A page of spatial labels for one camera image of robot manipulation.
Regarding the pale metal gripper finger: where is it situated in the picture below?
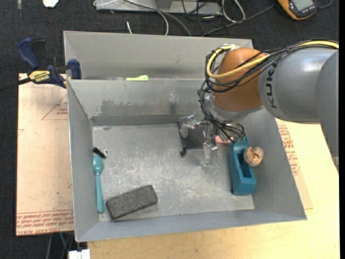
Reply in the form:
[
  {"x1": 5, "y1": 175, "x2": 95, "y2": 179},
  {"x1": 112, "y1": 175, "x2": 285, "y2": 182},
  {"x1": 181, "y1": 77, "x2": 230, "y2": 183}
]
[
  {"x1": 203, "y1": 141, "x2": 219, "y2": 167},
  {"x1": 178, "y1": 114, "x2": 203, "y2": 139}
]

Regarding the small pink thing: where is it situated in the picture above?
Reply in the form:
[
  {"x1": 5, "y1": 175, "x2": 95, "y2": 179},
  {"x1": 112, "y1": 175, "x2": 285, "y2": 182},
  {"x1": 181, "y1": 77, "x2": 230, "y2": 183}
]
[{"x1": 215, "y1": 134, "x2": 232, "y2": 145}]

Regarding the black flat plate with rod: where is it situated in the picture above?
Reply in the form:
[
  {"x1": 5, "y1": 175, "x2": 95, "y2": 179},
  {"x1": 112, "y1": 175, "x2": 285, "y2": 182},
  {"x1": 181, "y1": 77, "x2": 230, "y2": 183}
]
[{"x1": 177, "y1": 121, "x2": 207, "y2": 158}]

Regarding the teal open box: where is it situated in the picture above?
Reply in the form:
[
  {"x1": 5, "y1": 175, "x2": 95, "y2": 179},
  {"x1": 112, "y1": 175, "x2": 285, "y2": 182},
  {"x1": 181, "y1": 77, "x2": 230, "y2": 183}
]
[{"x1": 227, "y1": 137, "x2": 257, "y2": 196}]

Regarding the brown walnut-like ball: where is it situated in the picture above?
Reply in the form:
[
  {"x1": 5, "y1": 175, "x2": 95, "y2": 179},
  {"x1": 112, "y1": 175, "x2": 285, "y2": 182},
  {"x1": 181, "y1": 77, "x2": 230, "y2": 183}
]
[{"x1": 243, "y1": 146, "x2": 265, "y2": 167}]

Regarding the grey metal bin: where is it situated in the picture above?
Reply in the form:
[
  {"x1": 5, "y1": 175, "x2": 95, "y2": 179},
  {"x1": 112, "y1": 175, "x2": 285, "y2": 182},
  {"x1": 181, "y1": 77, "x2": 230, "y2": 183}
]
[{"x1": 63, "y1": 30, "x2": 307, "y2": 243}]

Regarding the yellow-green flat thing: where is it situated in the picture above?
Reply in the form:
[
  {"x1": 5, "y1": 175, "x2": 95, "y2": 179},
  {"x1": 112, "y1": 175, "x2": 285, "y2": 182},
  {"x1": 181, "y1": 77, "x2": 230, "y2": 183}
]
[{"x1": 124, "y1": 74, "x2": 150, "y2": 82}]

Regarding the dark grey flat block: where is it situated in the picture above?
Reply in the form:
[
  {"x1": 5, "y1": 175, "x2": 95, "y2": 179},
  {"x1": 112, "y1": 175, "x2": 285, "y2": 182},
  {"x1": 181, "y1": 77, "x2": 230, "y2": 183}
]
[{"x1": 105, "y1": 184, "x2": 159, "y2": 221}]

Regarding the teal plastic spoon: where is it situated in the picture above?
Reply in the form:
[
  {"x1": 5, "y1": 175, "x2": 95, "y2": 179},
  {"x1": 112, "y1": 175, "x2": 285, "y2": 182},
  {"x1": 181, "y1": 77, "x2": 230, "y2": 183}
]
[{"x1": 92, "y1": 154, "x2": 106, "y2": 214}]

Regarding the brown cardboard board red print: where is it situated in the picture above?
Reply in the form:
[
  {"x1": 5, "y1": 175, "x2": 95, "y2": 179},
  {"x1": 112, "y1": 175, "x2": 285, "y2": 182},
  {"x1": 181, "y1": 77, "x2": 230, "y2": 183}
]
[{"x1": 16, "y1": 73, "x2": 314, "y2": 237}]

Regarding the small black piece with wire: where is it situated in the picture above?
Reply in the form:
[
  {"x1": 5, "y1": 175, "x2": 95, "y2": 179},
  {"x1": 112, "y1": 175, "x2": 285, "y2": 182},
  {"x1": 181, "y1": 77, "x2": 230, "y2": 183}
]
[{"x1": 92, "y1": 147, "x2": 109, "y2": 160}]

